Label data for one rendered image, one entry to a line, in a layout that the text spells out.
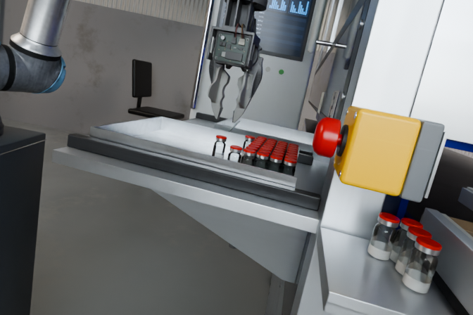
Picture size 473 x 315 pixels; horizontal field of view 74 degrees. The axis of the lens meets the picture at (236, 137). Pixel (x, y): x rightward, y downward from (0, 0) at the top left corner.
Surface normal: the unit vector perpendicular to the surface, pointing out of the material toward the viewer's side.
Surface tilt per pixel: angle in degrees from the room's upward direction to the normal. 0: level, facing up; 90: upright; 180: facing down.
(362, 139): 90
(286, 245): 90
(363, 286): 0
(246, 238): 90
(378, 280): 0
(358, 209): 90
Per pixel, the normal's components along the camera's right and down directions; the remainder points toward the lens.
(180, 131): -0.22, 0.13
